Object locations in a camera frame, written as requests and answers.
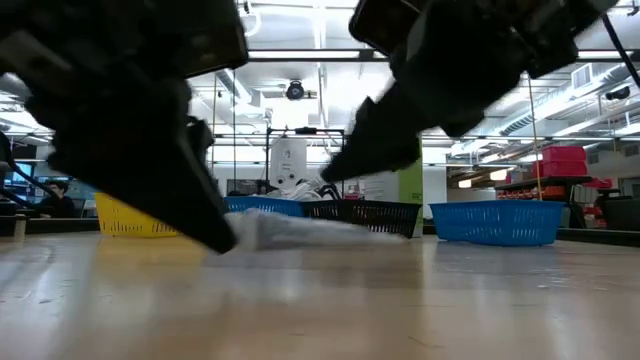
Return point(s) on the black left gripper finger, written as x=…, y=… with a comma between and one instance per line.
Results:
x=202, y=137
x=150, y=170

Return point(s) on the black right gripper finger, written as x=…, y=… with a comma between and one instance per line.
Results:
x=380, y=140

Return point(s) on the white toothpaste tube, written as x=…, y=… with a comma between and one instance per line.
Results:
x=280, y=230

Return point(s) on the white and green wipes canister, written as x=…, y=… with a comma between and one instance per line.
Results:
x=410, y=185

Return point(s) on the yellow plastic basket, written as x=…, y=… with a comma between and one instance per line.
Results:
x=117, y=220

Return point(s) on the black plastic basket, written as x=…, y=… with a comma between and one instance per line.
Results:
x=380, y=216

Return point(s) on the white device with round holes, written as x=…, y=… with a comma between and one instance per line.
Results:
x=288, y=162

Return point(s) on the blue plastic basket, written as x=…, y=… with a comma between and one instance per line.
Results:
x=265, y=205
x=495, y=222

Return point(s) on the person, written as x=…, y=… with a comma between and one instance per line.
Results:
x=59, y=200

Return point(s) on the red storage bin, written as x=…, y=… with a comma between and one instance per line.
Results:
x=560, y=169
x=564, y=153

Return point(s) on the small white cylinder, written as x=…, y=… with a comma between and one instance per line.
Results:
x=20, y=226

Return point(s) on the dark shelf table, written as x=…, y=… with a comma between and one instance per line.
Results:
x=545, y=181

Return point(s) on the black metal frame stand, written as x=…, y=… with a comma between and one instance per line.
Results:
x=305, y=131

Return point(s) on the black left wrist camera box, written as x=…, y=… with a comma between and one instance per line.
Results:
x=215, y=47

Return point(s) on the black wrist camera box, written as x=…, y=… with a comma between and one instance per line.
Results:
x=215, y=47
x=382, y=22

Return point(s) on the black ceiling-mounted camera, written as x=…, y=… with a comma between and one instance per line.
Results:
x=295, y=90

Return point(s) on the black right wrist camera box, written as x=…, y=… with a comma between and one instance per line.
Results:
x=382, y=22

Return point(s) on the black overhead frame beam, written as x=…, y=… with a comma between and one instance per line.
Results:
x=310, y=55

